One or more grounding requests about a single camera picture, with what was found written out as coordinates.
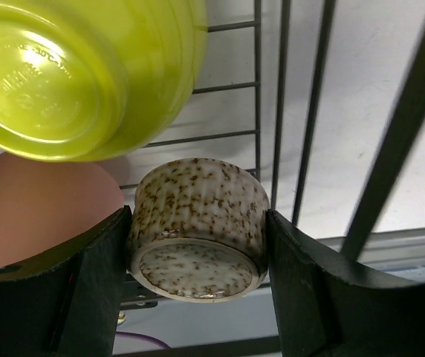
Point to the small speckled ceramic cup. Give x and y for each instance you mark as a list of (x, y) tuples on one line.
[(198, 231)]

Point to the lime green bowl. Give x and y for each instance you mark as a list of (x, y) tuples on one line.
[(93, 80)]

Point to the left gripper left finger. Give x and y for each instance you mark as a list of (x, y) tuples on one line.
[(66, 300)]

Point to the aluminium table edge rail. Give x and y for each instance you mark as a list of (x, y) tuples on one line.
[(401, 253)]

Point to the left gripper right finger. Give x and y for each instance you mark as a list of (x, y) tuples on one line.
[(329, 305)]

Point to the pink plastic cup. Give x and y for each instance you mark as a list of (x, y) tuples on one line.
[(43, 205)]

